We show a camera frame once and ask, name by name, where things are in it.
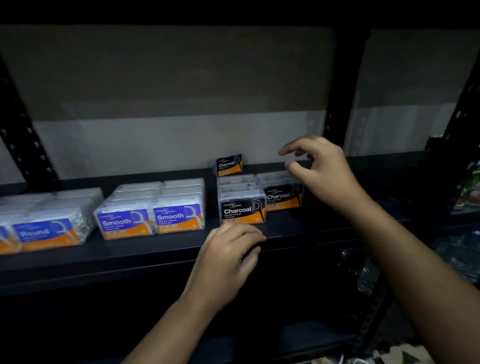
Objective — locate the person's left hand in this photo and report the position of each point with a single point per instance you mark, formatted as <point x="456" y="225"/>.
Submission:
<point x="217" y="273"/>

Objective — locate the person's right hand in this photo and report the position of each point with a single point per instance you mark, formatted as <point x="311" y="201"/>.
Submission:
<point x="333" y="180"/>

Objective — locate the black label dental floss box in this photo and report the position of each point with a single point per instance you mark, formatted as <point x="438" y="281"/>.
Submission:
<point x="279" y="197"/>
<point x="228" y="165"/>

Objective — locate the dark metal shelf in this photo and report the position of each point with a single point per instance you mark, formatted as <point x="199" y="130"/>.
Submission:
<point x="112" y="262"/>

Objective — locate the group of floss boxes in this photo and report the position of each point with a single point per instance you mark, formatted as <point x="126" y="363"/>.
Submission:
<point x="120" y="223"/>

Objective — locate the person's right forearm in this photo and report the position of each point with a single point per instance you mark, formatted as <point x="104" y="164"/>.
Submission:
<point x="420" y="270"/>

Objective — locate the row of green drink cans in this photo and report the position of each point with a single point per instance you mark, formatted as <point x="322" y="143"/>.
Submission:
<point x="472" y="191"/>

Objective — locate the pack of clear plastic bottles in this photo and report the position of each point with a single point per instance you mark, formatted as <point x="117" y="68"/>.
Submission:
<point x="457" y="255"/>

